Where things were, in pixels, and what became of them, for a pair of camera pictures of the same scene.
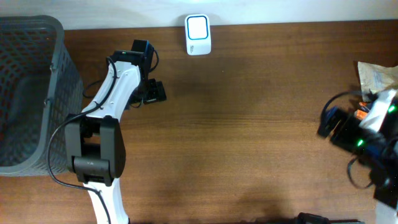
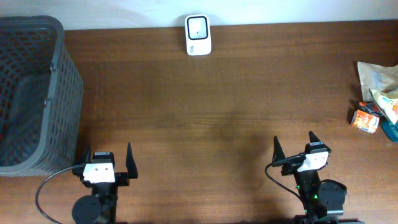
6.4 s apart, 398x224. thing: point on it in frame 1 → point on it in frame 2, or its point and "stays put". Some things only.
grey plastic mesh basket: (41, 86) stays put
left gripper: (157, 93) → (121, 179)
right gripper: (342, 121) → (278, 154)
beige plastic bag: (377, 78) stays put
